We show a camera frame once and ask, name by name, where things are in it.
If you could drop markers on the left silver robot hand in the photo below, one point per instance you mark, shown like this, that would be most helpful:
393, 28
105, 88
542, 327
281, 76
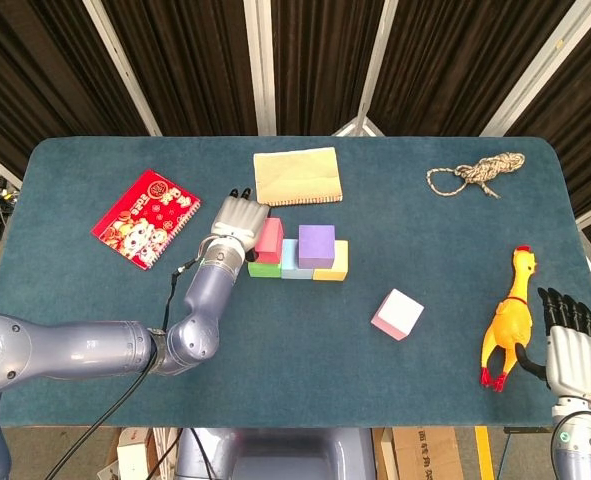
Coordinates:
237, 220

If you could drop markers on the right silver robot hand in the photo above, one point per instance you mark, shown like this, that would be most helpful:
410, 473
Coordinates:
575, 360

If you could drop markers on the red foam cube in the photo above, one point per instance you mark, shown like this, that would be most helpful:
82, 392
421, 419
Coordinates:
272, 240

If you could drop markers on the green foam cube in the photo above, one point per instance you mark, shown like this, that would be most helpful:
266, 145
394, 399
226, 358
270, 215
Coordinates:
265, 271

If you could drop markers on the purple foam cube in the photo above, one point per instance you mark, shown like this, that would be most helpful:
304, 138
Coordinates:
316, 245

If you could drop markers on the yellow foam cube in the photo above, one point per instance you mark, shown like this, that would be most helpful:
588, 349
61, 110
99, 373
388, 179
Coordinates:
332, 274

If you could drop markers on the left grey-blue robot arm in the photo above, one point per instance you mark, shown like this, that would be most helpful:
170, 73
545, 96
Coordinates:
75, 350

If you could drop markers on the light blue foam cube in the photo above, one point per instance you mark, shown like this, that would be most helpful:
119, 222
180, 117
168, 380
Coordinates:
290, 262

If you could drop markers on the pale yellow spiral notebook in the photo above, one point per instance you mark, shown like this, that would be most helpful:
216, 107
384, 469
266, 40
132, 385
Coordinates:
297, 175

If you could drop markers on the yellow rubber chicken toy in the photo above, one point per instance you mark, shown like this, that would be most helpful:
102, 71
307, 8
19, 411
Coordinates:
507, 325

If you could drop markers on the red spiral notebook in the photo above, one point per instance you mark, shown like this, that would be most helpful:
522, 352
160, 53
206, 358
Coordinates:
140, 210

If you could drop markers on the dark brown pleated curtain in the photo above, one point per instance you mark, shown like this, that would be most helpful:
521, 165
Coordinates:
200, 65

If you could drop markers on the brown printed cardboard box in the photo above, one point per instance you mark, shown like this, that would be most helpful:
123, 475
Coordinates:
425, 455

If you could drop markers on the teal felt table cover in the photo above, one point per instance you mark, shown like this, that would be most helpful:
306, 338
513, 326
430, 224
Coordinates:
325, 380

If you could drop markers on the pink foam cube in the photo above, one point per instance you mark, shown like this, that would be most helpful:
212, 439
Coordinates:
397, 315

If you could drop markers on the grey-blue robot torso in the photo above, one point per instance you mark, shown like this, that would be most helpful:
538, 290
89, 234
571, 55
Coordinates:
285, 455

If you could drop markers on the white cardboard box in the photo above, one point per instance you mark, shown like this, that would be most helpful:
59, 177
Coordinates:
132, 455

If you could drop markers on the white metal frame post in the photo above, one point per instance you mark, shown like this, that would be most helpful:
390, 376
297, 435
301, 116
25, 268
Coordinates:
261, 65
122, 65
379, 50
540, 65

